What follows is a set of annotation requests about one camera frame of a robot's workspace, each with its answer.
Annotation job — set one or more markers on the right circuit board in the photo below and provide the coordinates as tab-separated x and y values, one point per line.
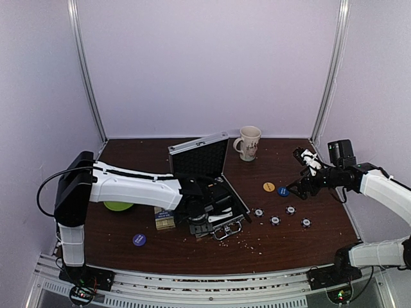
340	295

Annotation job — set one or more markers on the purple poker chip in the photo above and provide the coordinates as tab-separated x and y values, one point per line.
290	210
259	213
306	223
275	220

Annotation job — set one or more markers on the left circuit board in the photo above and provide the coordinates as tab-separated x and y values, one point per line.
81	296

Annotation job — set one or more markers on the aluminium front rail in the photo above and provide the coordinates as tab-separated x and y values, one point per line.
140	289

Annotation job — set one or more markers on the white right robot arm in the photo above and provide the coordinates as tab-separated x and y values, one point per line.
366	179

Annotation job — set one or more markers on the yellow big blind button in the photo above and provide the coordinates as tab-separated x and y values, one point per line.
269	187

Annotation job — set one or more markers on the left aluminium frame post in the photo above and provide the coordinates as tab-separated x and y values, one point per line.
74	18

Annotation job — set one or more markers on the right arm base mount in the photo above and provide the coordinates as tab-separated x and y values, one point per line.
329	276

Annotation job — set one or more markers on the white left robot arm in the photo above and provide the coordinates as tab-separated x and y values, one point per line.
87	180

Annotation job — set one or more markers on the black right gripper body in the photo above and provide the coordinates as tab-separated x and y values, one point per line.
333	179

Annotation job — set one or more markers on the aluminium poker case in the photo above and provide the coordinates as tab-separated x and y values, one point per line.
203	156

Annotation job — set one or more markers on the blue Texas Hold'em card box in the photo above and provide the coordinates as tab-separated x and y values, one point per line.
164	219

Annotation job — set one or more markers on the cream ceramic mug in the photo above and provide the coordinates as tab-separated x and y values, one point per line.
246	145

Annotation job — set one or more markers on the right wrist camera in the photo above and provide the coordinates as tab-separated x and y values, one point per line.
341	153

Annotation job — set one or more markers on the purple round button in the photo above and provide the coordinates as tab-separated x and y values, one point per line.
139	240

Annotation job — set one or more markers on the circuit board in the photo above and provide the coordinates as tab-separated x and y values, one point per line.
81	296
340	295

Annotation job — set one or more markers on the right aluminium frame post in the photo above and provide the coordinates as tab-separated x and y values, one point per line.
337	55

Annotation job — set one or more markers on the green plate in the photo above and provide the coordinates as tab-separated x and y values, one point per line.
117	206

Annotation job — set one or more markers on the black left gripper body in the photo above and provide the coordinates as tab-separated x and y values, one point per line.
187	215

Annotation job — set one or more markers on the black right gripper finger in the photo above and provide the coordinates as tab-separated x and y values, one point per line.
305	157
299	188

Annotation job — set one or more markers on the aluminium frame post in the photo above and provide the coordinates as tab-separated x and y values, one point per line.
337	55
74	18

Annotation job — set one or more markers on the blue small blind button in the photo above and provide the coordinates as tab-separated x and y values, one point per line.
283	191

